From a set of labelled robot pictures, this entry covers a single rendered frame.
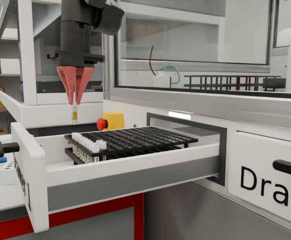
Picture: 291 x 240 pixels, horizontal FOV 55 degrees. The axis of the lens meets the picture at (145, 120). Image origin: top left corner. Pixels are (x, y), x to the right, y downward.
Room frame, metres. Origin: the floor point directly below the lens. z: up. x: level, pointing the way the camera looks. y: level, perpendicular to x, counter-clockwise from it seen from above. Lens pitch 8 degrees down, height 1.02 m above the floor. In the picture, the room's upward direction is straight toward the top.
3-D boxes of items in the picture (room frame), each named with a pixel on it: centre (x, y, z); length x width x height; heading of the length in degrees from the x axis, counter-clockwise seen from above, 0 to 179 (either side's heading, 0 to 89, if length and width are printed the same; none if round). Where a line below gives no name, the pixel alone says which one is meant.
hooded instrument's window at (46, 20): (2.28, 0.50, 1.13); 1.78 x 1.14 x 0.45; 30
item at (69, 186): (0.57, 0.03, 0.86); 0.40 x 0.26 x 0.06; 120
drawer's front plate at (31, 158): (0.46, 0.21, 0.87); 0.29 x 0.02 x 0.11; 30
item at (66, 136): (0.51, 0.12, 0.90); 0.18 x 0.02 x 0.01; 30
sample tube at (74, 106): (0.55, 0.14, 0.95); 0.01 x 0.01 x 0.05
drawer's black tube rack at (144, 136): (0.56, 0.03, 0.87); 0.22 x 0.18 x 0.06; 120
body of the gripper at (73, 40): (0.56, 0.14, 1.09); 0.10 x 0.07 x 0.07; 120
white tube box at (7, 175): (0.71, 0.31, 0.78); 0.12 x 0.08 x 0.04; 103
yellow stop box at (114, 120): (0.90, 0.11, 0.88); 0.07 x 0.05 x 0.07; 30
